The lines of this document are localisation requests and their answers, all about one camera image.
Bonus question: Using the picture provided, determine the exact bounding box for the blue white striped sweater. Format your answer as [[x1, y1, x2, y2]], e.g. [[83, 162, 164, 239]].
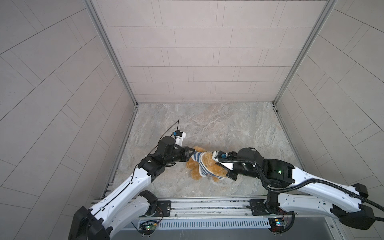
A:
[[190, 151, 226, 181]]

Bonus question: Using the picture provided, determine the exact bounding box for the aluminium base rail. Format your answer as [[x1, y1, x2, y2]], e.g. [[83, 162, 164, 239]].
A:
[[107, 196, 319, 232]]

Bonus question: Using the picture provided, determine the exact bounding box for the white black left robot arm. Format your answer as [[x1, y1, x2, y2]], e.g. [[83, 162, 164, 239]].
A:
[[68, 137, 195, 240]]

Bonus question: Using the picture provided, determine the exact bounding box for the aluminium corner post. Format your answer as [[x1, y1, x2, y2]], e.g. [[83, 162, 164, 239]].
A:
[[272, 0, 337, 108], [83, 0, 138, 108]]

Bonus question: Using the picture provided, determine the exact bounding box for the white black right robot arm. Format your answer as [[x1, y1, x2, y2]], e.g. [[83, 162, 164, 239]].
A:
[[214, 148, 379, 230]]

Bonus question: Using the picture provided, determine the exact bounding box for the thin black left cable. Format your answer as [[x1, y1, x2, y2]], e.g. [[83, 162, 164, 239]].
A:
[[130, 118, 181, 184]]

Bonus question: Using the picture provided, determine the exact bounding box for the right green circuit board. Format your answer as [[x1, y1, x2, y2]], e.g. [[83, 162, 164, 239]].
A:
[[268, 218, 286, 233]]

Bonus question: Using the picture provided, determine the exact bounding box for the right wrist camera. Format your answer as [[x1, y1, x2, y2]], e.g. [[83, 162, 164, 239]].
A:
[[212, 151, 237, 164]]

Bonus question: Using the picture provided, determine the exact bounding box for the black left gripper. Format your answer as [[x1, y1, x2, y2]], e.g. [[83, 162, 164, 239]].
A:
[[161, 146, 195, 166]]

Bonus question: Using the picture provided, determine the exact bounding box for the aluminium left corner post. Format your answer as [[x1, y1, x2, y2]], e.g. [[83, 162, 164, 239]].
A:
[[83, 0, 138, 108]]

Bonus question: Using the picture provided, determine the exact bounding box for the green circuit board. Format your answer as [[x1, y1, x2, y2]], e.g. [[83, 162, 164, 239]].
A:
[[139, 220, 159, 236], [268, 218, 286, 233]]

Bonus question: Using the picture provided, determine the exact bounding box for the left green circuit board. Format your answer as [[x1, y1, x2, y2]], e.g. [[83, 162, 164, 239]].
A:
[[139, 220, 159, 236]]

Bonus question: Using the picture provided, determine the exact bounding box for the brown teddy bear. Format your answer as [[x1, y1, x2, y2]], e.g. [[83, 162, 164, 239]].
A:
[[186, 146, 229, 183]]

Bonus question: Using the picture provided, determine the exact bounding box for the aluminium right corner post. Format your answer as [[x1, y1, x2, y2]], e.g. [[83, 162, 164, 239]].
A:
[[272, 0, 337, 108]]

